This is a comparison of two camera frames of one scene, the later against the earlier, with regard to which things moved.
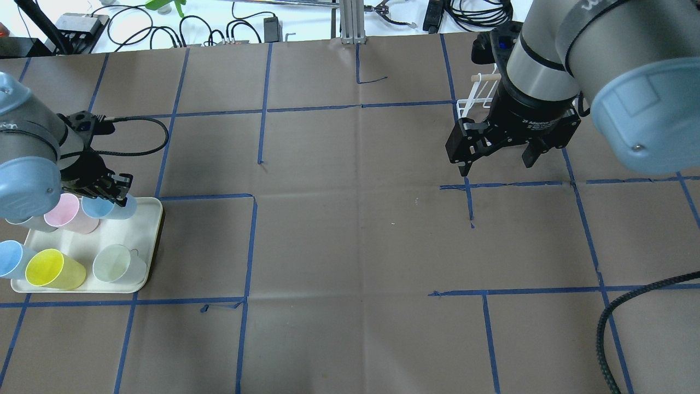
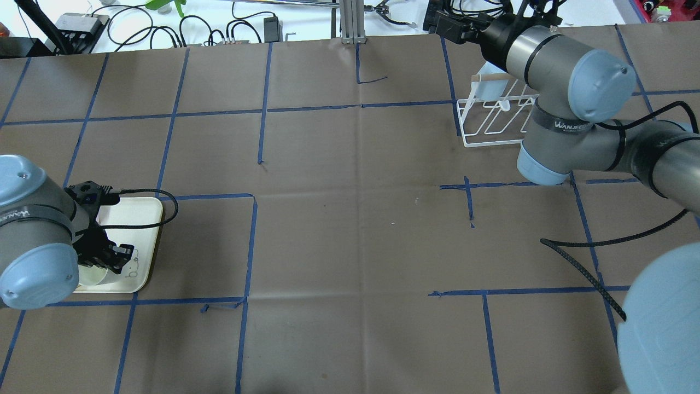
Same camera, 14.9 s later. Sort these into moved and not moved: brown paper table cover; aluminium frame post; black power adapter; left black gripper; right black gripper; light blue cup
Moved: light blue cup; right black gripper; left black gripper
Not moved: black power adapter; brown paper table cover; aluminium frame post
